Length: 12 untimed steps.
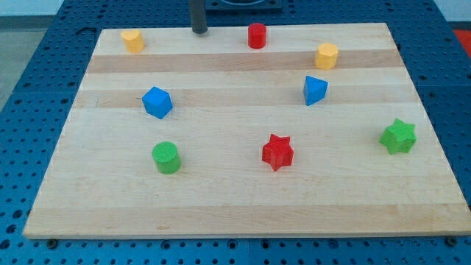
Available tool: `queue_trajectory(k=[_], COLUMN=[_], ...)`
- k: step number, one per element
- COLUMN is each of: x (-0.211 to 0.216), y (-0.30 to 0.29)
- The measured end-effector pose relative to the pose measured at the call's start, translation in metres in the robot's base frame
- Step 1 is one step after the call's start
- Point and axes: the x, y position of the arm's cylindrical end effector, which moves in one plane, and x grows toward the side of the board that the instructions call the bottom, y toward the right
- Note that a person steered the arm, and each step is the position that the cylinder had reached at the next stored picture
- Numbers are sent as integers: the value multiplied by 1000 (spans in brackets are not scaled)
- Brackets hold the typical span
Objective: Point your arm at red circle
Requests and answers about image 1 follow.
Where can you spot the red star block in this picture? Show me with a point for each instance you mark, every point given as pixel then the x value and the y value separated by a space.
pixel 277 152

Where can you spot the light wooden board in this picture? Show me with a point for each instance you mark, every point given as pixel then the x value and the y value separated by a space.
pixel 102 182

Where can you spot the green cylinder block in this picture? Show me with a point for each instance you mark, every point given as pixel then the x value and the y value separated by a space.
pixel 166 157

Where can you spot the blue cube block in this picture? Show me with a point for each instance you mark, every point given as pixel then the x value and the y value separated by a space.
pixel 157 102

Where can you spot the blue triangle block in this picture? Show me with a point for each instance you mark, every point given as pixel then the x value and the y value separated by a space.
pixel 314 90

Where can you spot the red cylinder block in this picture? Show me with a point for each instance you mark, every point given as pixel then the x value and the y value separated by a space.
pixel 256 38

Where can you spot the yellow hexagon block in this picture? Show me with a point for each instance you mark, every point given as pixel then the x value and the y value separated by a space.
pixel 326 56

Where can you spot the yellow heart block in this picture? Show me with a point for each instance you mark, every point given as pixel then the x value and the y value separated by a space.
pixel 133 40

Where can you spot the green star block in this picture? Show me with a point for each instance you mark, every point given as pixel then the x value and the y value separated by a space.
pixel 398 137

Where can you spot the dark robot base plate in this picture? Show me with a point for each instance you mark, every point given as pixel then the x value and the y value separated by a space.
pixel 243 5

